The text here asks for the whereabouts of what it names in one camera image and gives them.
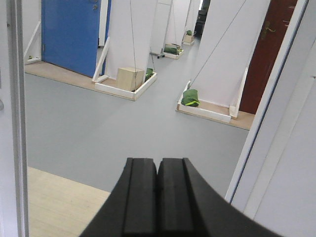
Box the white base tray right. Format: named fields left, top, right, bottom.
left=176, top=67, right=255, bottom=130

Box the dark red door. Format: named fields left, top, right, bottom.
left=239, top=0, right=297, bottom=114

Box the light wooden platform board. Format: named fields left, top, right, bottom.
left=27, top=167, right=110, bottom=237

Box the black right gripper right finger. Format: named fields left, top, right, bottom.
left=158, top=158, right=278, bottom=237

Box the blue door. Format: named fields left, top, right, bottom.
left=41, top=0, right=112, bottom=78

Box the white wooden base tray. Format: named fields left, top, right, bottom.
left=92, top=37, right=158, bottom=101

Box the green sandbag near red door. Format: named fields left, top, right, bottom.
left=181, top=89, right=200, bottom=107

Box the white framed sliding glass door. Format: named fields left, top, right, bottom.
left=0, top=0, right=29, bottom=237

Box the white panel wall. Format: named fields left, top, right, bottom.
left=106, top=0, right=158, bottom=79
left=191, top=0, right=270, bottom=107

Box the white door frame post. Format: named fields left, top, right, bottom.
left=225, top=0, right=316, bottom=237

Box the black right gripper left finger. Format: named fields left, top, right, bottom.
left=81, top=158, right=157, bottom=237

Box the wooden box in tray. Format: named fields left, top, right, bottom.
left=117, top=67, right=144, bottom=91

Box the white panel wall centre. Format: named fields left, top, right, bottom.
left=106, top=0, right=158, bottom=79

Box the white panel wall right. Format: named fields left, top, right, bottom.
left=191, top=0, right=270, bottom=107

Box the green sandbag far tray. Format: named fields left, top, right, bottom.
left=164, top=44, right=183, bottom=55

